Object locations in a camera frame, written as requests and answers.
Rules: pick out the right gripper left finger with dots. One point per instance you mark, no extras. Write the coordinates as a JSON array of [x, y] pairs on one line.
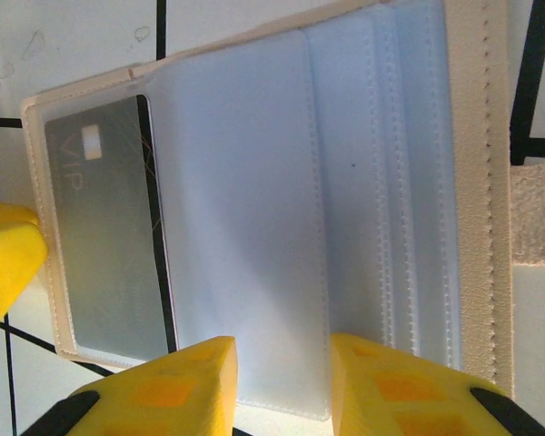
[[163, 390]]

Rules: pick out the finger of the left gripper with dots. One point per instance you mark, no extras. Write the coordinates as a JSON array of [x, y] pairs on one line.
[[4, 263]]

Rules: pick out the beige card holder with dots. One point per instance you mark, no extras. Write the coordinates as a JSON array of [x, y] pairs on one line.
[[254, 181]]

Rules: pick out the grey VIP card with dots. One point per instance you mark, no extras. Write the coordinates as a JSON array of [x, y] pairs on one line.
[[104, 227]]

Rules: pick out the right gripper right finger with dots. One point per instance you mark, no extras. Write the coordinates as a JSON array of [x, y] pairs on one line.
[[404, 399]]

